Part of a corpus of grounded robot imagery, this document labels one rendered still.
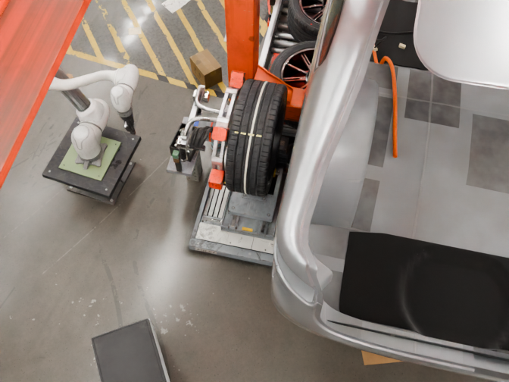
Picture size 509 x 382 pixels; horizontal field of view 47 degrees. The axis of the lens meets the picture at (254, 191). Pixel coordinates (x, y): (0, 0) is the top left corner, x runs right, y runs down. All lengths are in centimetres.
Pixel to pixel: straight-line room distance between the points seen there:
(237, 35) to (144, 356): 188
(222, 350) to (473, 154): 190
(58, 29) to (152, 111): 363
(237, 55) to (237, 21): 27
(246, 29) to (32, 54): 240
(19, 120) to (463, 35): 82
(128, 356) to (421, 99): 221
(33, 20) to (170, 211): 321
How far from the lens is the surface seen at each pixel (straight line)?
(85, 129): 391
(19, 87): 96
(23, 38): 103
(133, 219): 418
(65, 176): 410
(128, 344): 353
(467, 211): 326
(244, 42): 340
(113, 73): 354
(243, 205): 390
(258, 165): 312
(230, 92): 326
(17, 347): 407
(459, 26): 123
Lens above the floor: 370
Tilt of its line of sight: 62 degrees down
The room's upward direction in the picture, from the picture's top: 1 degrees clockwise
